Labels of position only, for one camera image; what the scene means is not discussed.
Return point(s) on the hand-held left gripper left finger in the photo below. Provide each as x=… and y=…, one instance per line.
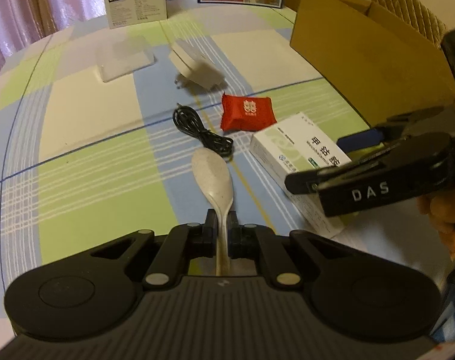
x=212, y=232

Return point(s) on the white plug charger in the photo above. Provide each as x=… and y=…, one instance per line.
x=192, y=63

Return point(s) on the person's right hand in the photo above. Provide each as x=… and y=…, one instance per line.
x=441, y=217

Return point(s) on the red snack packet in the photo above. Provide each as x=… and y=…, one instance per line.
x=246, y=112

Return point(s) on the pink lace curtain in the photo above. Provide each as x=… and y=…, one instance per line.
x=32, y=3

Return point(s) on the beige speckled spoon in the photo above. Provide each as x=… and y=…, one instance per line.
x=212, y=172

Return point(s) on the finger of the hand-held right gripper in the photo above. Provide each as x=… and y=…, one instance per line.
x=306, y=182
x=353, y=140

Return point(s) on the clear plastic box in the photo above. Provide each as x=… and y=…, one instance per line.
x=124, y=60

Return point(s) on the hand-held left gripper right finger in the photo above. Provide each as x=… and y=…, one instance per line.
x=232, y=234

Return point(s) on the person's blue clothing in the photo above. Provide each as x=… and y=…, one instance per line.
x=452, y=300

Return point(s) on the chair with quilted cover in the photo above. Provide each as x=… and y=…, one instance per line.
x=404, y=3

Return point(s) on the white green medicine box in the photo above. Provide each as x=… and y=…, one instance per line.
x=283, y=146

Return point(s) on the brown cardboard box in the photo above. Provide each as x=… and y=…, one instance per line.
x=355, y=52

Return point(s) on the checked tablecloth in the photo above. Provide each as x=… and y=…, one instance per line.
x=81, y=150

